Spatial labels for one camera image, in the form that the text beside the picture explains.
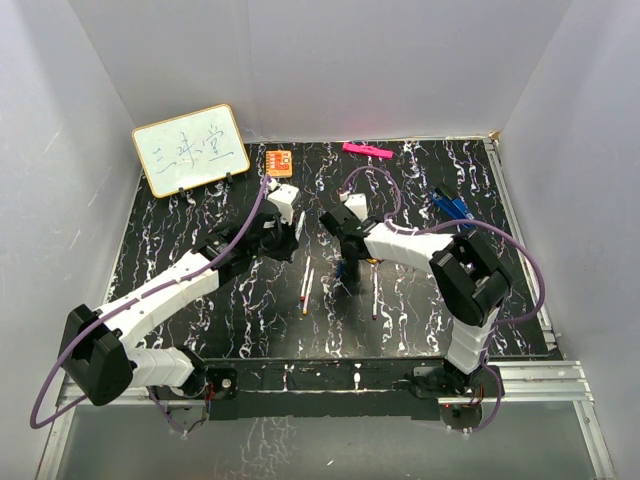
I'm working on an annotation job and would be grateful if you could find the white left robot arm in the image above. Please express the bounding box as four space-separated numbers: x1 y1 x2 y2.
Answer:
60 213 304 406

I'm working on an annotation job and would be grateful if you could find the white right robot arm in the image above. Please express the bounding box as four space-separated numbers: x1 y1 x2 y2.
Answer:
320 205 512 397

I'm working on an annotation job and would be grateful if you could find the white pen yellow end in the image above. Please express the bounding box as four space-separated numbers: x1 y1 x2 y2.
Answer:
302 268 315 315

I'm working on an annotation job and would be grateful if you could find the white pen red end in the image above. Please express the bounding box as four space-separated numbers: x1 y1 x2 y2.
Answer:
300 255 311 302

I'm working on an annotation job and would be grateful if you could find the white pen purple end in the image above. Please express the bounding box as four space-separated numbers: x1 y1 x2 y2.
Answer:
372 267 379 320

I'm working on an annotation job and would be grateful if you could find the blue black stapler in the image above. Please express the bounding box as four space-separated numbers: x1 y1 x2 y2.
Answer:
431 183 474 229

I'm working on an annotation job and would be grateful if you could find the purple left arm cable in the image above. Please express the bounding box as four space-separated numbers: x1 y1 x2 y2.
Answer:
29 173 274 430

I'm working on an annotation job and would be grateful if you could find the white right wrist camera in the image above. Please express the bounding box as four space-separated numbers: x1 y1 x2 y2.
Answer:
339 192 368 221

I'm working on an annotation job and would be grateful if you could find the small whiteboard with yellow frame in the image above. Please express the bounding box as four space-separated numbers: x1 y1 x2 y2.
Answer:
132 104 250 198

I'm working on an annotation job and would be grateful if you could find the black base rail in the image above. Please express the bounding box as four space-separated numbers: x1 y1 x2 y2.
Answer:
205 358 453 421

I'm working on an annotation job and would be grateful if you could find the aluminium frame rail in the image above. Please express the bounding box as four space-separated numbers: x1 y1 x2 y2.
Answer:
483 137 617 479

